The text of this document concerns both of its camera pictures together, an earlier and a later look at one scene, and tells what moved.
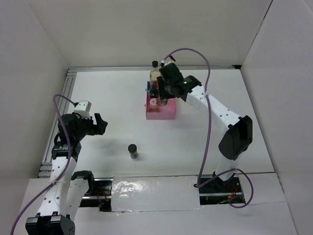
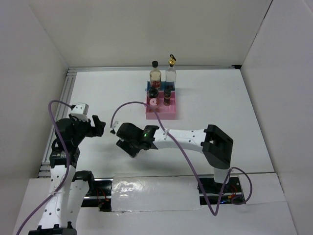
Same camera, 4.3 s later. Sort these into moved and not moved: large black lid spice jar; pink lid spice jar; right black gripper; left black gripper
Moved: right black gripper
Not moved: pink lid spice jar; left black gripper; large black lid spice jar
